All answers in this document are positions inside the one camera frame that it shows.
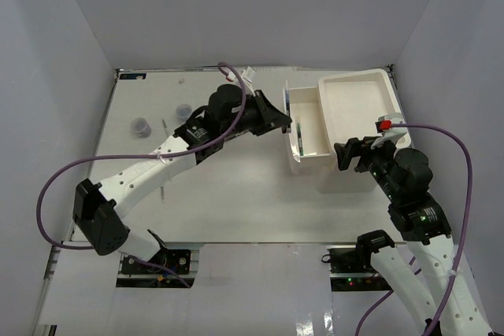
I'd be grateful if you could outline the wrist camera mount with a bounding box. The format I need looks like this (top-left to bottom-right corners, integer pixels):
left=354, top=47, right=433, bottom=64
left=226, top=66, right=256, bottom=87
left=371, top=113, right=407, bottom=150

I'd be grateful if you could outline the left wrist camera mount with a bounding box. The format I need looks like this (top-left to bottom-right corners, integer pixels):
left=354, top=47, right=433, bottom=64
left=226, top=66, right=256, bottom=87

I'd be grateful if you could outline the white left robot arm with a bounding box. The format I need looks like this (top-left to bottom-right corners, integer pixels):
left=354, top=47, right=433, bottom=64
left=72, top=84, right=291, bottom=272

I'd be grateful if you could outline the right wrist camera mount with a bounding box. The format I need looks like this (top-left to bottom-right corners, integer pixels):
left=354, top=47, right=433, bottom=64
left=371, top=113, right=407, bottom=150

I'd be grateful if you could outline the white drawer cabinet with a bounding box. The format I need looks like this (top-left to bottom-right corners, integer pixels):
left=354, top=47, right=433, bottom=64
left=316, top=68, right=402, bottom=194

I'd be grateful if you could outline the white top drawer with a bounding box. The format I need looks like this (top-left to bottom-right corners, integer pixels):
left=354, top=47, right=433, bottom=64
left=283, top=82, right=335, bottom=175

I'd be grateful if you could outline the purple cable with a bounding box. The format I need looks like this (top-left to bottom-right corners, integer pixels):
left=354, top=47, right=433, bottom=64
left=36, top=61, right=261, bottom=289
left=355, top=122, right=473, bottom=336

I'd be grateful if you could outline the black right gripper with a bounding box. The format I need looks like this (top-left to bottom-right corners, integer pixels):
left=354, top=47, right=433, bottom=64
left=333, top=133, right=400, bottom=201

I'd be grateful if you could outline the green highlighter pen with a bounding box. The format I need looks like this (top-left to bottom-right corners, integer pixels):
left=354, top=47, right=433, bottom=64
left=161, top=119, right=170, bottom=136

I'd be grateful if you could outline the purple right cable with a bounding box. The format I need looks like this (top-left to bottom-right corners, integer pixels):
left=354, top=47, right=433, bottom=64
left=355, top=122, right=473, bottom=336

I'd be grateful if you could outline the paperclip jar middle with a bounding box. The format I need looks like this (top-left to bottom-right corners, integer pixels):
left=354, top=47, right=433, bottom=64
left=175, top=104, right=193, bottom=123

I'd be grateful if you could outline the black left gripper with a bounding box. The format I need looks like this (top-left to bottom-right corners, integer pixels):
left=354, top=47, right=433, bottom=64
left=221, top=90, right=291, bottom=138

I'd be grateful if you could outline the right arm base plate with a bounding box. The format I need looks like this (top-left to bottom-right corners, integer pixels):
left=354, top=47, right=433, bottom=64
left=321, top=246, right=380, bottom=278

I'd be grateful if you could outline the paperclip jar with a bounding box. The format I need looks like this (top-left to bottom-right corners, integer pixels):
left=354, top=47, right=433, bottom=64
left=175, top=104, right=193, bottom=123
left=130, top=117, right=152, bottom=138

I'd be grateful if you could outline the dark label sticker left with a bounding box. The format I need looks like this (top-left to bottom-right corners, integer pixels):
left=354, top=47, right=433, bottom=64
left=119, top=73, right=146, bottom=80

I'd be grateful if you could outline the paperclip jar left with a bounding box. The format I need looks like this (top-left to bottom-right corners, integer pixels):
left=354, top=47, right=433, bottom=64
left=130, top=117, right=152, bottom=138

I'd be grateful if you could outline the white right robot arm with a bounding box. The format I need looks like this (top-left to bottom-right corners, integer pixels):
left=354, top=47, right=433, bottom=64
left=335, top=137, right=493, bottom=335

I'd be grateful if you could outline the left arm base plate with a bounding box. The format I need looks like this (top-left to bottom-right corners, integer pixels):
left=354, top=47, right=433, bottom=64
left=120, top=249, right=191, bottom=275

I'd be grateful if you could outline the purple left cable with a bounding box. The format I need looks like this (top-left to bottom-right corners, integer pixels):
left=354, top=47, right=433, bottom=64
left=36, top=61, right=261, bottom=289

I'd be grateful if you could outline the green gel pen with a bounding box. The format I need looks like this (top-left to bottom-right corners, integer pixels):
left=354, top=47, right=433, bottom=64
left=295, top=117, right=304, bottom=157

